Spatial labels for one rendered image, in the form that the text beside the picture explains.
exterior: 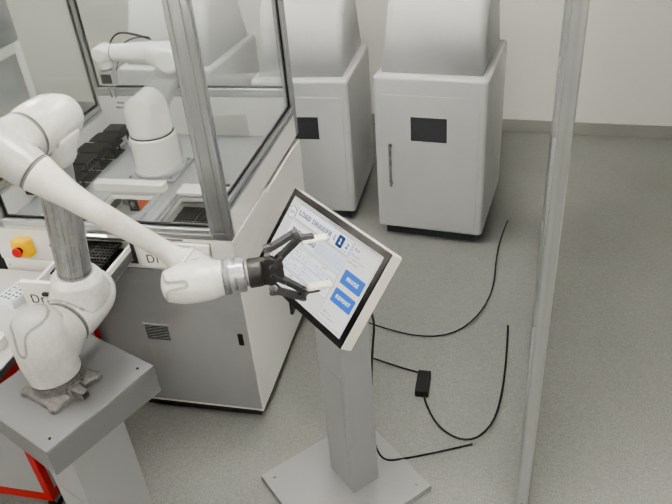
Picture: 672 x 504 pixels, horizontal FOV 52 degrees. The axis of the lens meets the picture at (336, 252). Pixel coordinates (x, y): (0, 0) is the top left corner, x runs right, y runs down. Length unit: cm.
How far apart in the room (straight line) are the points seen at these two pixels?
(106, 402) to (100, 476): 34
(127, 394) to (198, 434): 103
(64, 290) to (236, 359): 97
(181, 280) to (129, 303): 124
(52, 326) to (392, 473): 144
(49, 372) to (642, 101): 446
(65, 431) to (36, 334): 28
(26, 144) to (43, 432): 81
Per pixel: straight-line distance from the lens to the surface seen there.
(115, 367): 225
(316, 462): 291
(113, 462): 242
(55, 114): 191
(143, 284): 284
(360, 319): 197
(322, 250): 212
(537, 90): 545
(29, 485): 302
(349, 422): 251
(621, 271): 406
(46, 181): 178
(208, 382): 308
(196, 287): 171
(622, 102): 549
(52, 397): 220
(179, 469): 306
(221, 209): 249
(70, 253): 212
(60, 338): 211
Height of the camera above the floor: 227
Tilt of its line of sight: 34 degrees down
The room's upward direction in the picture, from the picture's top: 5 degrees counter-clockwise
